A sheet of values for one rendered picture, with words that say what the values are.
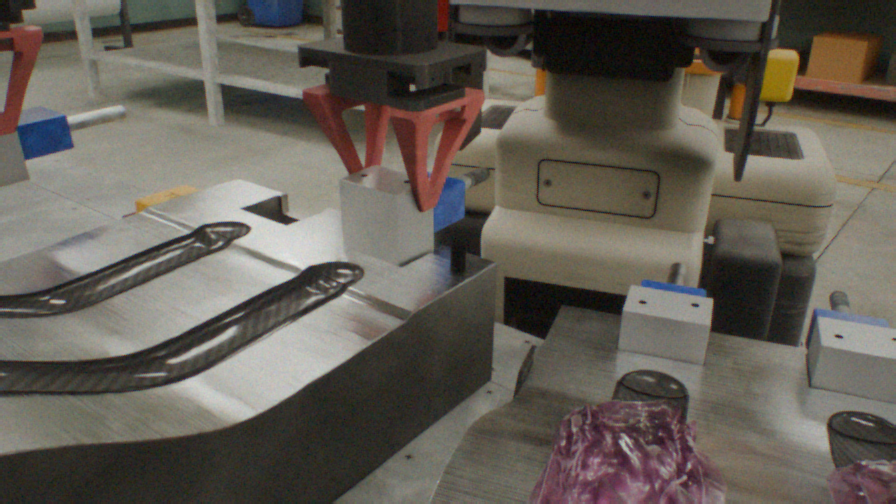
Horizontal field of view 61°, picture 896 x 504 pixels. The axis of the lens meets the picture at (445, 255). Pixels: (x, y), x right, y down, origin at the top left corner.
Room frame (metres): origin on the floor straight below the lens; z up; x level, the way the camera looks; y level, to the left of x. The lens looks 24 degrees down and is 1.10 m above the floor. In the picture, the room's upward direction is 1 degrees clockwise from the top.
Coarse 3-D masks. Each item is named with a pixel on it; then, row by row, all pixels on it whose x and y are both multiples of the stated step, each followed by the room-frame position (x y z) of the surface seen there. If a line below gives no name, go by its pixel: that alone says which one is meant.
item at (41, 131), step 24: (24, 120) 0.56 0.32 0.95; (48, 120) 0.56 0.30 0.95; (72, 120) 0.59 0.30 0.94; (96, 120) 0.61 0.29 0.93; (0, 144) 0.53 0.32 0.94; (24, 144) 0.54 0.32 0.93; (48, 144) 0.56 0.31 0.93; (72, 144) 0.57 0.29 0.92; (0, 168) 0.53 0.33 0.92; (24, 168) 0.54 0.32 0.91
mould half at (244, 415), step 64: (256, 192) 0.56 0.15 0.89; (64, 256) 0.45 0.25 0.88; (256, 256) 0.45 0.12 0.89; (320, 256) 0.45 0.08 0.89; (448, 256) 0.45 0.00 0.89; (0, 320) 0.34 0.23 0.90; (64, 320) 0.36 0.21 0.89; (128, 320) 0.37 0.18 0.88; (192, 320) 0.37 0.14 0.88; (320, 320) 0.37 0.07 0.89; (384, 320) 0.37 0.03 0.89; (448, 320) 0.40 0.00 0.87; (192, 384) 0.31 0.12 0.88; (256, 384) 0.31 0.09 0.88; (320, 384) 0.32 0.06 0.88; (384, 384) 0.35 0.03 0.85; (448, 384) 0.40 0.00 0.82; (0, 448) 0.20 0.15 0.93; (64, 448) 0.22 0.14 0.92; (128, 448) 0.24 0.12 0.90; (192, 448) 0.26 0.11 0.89; (256, 448) 0.28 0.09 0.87; (320, 448) 0.31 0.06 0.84; (384, 448) 0.35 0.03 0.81
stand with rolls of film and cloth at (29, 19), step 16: (48, 0) 5.62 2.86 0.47; (64, 0) 5.73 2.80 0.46; (96, 0) 5.96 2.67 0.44; (112, 0) 6.09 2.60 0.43; (32, 16) 5.44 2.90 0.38; (48, 16) 5.56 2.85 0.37; (64, 16) 5.69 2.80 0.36; (96, 16) 5.98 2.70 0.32; (128, 16) 6.28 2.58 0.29; (128, 32) 6.26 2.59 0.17; (112, 48) 6.32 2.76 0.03
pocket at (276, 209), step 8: (264, 200) 0.55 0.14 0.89; (272, 200) 0.55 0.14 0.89; (280, 200) 0.56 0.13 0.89; (240, 208) 0.53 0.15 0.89; (248, 208) 0.54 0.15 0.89; (256, 208) 0.54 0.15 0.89; (264, 208) 0.55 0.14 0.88; (272, 208) 0.55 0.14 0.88; (280, 208) 0.56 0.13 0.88; (288, 208) 0.56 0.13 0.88; (264, 216) 0.55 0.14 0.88; (272, 216) 0.55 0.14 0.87; (280, 216) 0.56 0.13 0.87; (288, 216) 0.55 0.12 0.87; (296, 216) 0.55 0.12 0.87; (288, 224) 0.55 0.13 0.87
